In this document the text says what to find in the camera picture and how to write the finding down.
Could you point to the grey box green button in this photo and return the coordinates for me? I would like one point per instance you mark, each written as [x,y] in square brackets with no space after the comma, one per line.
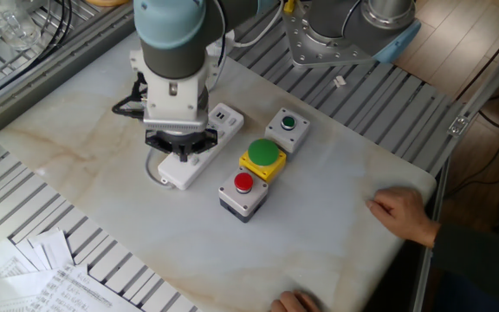
[275,134]

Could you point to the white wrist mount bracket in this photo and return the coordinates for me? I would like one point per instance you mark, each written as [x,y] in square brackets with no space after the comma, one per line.
[176,104]

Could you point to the person's right hand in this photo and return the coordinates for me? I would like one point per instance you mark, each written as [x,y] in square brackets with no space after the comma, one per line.
[401,212]

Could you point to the white paper sheet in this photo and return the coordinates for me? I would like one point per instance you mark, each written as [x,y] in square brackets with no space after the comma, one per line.
[54,249]
[26,253]

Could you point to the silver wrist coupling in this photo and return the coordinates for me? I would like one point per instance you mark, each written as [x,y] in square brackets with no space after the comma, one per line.
[176,126]

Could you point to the aluminium frame profile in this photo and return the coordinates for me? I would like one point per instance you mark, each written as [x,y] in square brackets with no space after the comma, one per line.
[483,95]

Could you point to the right forearm dark sleeve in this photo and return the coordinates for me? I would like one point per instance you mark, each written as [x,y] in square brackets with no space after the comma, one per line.
[479,255]

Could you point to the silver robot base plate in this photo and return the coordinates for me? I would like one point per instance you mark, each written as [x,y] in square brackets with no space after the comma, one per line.
[306,43]

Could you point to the person's left hand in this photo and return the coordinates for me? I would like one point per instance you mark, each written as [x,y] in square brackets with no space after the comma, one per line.
[293,303]

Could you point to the clear glass jar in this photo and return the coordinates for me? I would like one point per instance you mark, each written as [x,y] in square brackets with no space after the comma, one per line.
[7,21]

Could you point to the grey box red button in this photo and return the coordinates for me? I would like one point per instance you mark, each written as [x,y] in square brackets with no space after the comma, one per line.
[243,201]

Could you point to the wooden round stand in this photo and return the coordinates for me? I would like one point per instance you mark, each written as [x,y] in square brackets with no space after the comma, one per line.
[106,2]

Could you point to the round white socket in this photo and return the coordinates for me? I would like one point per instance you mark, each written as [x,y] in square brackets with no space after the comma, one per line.
[228,45]

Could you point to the marble pattern board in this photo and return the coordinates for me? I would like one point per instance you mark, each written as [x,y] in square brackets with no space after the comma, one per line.
[189,242]

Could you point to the white power strip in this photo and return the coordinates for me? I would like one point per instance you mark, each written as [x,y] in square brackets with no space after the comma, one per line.
[180,173]

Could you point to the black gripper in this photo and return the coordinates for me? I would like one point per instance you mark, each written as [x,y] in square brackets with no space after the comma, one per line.
[182,141]

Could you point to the grey metal side table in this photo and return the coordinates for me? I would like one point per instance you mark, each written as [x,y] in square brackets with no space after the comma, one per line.
[59,78]

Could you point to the yellow box green mushroom button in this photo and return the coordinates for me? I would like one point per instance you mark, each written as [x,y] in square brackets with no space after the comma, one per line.
[262,151]

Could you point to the person's blue trousers leg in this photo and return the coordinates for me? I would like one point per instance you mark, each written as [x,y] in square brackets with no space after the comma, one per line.
[462,299]

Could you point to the small white clip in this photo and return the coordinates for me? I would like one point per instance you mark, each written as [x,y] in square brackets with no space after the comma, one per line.
[340,81]

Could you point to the yellow plug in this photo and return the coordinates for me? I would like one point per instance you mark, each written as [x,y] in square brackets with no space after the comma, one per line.
[289,5]

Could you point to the large printed paper sheet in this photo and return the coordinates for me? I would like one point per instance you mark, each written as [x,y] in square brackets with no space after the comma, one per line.
[80,290]

